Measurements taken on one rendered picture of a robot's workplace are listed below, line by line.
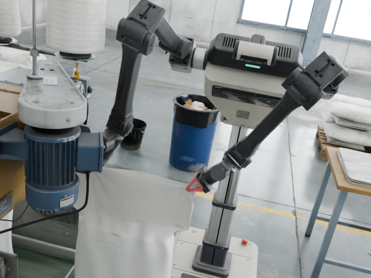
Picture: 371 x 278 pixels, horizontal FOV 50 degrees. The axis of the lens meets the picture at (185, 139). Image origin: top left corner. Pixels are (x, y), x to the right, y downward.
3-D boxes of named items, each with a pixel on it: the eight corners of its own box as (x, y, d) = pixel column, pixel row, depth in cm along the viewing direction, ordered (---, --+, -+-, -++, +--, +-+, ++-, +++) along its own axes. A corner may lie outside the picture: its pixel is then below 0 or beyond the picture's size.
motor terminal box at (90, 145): (101, 164, 125) (103, 130, 121) (102, 181, 116) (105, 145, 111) (73, 164, 123) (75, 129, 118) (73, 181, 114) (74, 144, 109)
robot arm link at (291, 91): (329, 91, 112) (301, 64, 114) (321, 98, 109) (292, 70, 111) (250, 165, 144) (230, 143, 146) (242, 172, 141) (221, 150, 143)
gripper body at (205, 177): (196, 179, 142) (212, 170, 140) (201, 167, 152) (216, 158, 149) (206, 193, 144) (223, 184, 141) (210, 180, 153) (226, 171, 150)
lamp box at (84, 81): (90, 98, 165) (91, 77, 162) (85, 101, 161) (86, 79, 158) (73, 95, 166) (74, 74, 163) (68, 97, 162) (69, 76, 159)
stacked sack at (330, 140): (356, 135, 509) (359, 126, 504) (363, 154, 450) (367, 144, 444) (322, 128, 517) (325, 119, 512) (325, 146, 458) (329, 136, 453)
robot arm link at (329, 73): (350, 70, 106) (322, 43, 107) (311, 106, 111) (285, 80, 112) (351, 73, 146) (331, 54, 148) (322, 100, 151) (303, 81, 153)
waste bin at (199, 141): (215, 158, 421) (226, 99, 396) (207, 180, 375) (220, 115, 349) (171, 148, 428) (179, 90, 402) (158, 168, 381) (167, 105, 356)
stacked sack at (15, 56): (51, 65, 481) (51, 53, 475) (31, 73, 441) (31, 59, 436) (1, 55, 490) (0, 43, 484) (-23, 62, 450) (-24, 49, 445)
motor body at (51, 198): (86, 196, 127) (90, 124, 117) (63, 222, 113) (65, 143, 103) (42, 185, 129) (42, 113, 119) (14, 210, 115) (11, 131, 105)
